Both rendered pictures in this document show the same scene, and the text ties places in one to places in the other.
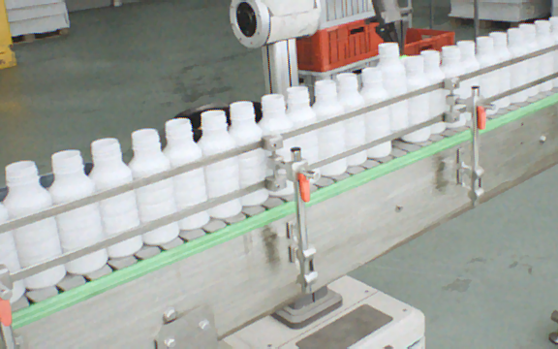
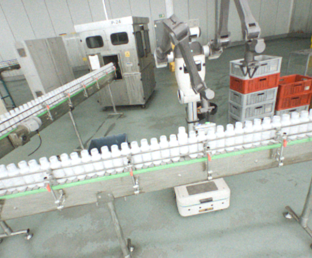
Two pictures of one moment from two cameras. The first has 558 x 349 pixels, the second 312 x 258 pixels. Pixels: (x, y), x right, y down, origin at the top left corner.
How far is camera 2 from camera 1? 81 cm
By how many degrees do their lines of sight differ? 35
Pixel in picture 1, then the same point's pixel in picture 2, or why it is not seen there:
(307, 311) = not seen: hidden behind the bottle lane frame
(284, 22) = (189, 98)
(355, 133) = (164, 153)
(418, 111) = (191, 149)
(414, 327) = (223, 194)
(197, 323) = (107, 194)
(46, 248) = (69, 173)
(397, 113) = (182, 149)
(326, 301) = not seen: hidden behind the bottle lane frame
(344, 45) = (255, 84)
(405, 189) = (182, 171)
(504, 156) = (232, 165)
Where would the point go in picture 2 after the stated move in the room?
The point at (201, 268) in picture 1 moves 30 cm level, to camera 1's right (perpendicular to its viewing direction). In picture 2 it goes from (107, 183) to (148, 199)
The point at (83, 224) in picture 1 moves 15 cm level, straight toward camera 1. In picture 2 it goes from (76, 169) to (59, 188)
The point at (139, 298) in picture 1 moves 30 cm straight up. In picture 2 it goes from (90, 186) to (74, 144)
